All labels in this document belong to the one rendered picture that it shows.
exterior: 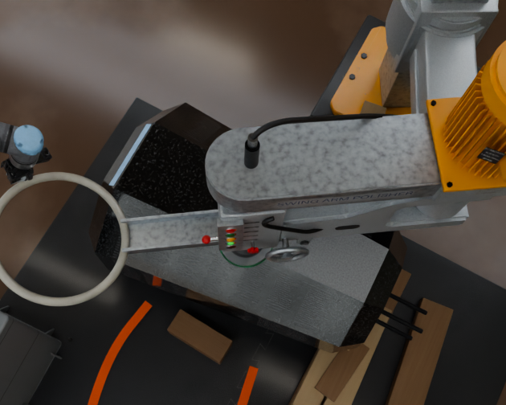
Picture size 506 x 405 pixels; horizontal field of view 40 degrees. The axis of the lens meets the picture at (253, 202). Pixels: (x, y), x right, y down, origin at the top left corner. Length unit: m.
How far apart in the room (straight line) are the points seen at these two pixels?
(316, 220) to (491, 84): 0.79
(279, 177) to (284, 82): 2.08
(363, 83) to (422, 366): 1.39
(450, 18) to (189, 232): 1.17
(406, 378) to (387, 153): 1.73
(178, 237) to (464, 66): 1.16
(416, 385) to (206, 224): 1.47
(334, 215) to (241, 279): 0.73
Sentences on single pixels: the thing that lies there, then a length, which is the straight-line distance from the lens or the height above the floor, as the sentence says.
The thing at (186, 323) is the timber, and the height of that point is 0.14.
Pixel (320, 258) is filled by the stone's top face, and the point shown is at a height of 0.82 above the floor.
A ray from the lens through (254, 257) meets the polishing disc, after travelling 2.70.
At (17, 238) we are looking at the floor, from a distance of 3.78.
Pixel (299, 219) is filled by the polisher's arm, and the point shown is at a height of 1.38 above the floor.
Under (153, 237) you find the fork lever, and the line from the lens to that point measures 2.55.
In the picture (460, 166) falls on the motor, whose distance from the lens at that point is 2.01.
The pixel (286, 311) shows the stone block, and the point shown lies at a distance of 2.85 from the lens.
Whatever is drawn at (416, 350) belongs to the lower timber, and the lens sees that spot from 3.53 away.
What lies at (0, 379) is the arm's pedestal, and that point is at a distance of 3.08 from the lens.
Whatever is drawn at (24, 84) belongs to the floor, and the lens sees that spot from 4.11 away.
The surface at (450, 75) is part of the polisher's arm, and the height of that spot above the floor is 1.47.
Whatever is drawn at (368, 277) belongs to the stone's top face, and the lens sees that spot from 2.78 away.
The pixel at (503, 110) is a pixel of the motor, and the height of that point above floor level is 2.06.
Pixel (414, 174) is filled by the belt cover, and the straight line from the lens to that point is 1.98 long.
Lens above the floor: 3.49
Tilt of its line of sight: 72 degrees down
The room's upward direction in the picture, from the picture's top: 5 degrees clockwise
